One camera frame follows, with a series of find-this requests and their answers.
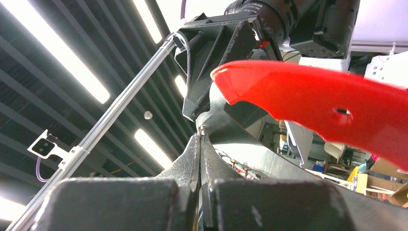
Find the grey red key holder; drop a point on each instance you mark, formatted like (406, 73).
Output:
(337, 106)

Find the overhead camera on pole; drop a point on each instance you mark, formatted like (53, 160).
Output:
(47, 145)

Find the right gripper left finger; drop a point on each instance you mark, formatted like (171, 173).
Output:
(180, 183)

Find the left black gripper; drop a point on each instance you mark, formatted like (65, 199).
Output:
(315, 28)

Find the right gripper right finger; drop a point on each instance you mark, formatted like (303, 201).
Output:
(213, 167)

